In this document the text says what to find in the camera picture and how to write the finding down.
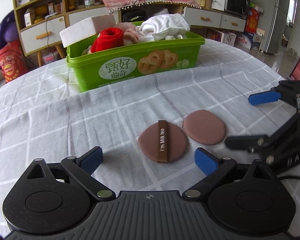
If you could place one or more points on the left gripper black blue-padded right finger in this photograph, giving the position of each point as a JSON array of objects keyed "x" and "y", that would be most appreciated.
[{"x": 217, "y": 171}]

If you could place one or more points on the brown powder puff with strap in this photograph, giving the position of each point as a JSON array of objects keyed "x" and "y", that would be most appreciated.
[{"x": 163, "y": 142}]

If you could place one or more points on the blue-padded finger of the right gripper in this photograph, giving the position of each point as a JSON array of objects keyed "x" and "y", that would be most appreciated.
[{"x": 264, "y": 97}]

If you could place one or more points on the low wooden tv console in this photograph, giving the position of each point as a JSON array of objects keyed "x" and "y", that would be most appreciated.
[{"x": 199, "y": 19}]

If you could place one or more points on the green plastic storage bin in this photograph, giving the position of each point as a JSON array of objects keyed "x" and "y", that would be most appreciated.
[{"x": 113, "y": 65}]

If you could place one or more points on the red printed fabric bucket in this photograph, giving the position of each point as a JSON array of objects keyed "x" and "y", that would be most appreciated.
[{"x": 12, "y": 64}]

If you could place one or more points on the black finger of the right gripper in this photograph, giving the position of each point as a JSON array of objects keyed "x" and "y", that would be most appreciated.
[{"x": 245, "y": 142}]

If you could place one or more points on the pink table runner cloth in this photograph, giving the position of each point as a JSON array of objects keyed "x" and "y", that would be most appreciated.
[{"x": 114, "y": 5}]

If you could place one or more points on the pink fluffy plush toy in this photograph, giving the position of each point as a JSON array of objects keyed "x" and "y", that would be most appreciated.
[{"x": 130, "y": 34}]

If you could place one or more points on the white cloth garment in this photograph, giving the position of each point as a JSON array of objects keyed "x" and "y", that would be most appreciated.
[{"x": 162, "y": 27}]

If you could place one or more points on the wooden cabinet white drawers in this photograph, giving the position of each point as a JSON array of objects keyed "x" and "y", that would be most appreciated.
[{"x": 44, "y": 34}]

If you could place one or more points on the black microwave oven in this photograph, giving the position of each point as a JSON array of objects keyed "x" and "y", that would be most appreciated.
[{"x": 236, "y": 7}]

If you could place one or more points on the purple plush toy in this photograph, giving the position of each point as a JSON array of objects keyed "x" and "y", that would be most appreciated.
[{"x": 8, "y": 30}]

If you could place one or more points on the pink white sponge block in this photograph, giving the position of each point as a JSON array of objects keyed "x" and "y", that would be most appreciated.
[{"x": 86, "y": 28}]

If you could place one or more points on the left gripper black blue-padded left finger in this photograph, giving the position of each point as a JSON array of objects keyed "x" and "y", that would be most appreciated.
[{"x": 80, "y": 169}]

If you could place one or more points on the red white Santa plush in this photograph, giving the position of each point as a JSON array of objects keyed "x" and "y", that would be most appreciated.
[{"x": 108, "y": 39}]

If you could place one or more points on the plain brown powder puff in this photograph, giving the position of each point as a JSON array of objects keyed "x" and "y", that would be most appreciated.
[{"x": 204, "y": 127}]

